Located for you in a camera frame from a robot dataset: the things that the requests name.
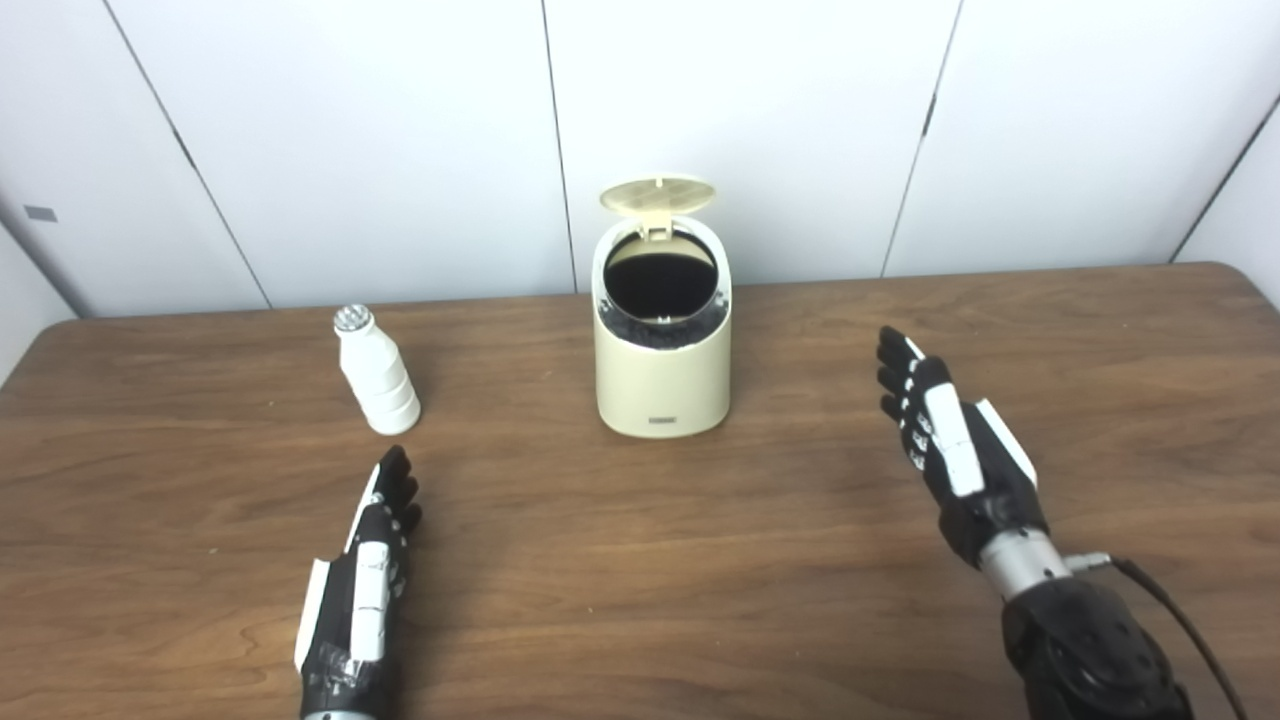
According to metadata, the small white plastic bottle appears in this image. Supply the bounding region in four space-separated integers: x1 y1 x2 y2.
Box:
333 304 422 436

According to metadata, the cream round bin lid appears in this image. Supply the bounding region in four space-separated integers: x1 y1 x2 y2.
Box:
600 176 718 242

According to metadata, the cream-colored bin body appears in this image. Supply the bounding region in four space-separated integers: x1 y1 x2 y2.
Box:
592 215 733 439

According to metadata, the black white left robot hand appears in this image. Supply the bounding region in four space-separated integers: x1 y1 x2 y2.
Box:
294 445 423 716

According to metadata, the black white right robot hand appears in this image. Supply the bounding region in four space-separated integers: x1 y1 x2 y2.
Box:
876 326 1051 571

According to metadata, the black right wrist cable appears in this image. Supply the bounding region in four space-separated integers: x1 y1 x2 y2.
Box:
1065 552 1251 720

